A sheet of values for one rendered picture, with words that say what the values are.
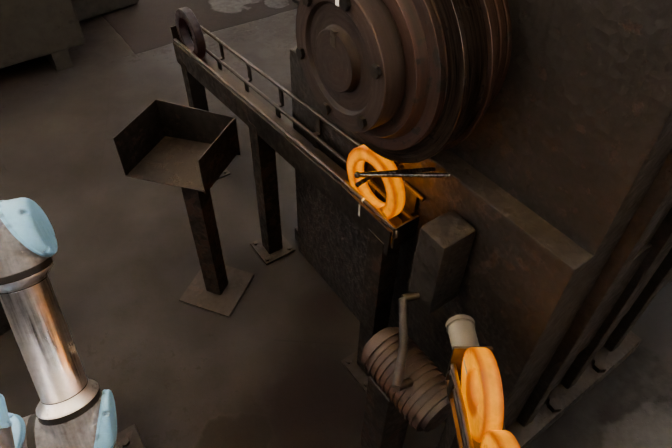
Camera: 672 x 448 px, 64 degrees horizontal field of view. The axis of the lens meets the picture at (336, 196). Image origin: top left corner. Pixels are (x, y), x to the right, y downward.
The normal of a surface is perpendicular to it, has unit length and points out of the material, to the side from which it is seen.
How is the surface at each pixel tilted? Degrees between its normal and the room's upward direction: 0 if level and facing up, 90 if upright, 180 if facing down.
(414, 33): 59
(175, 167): 5
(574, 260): 0
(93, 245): 0
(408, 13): 50
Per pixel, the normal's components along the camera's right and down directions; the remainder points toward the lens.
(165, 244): 0.01, -0.73
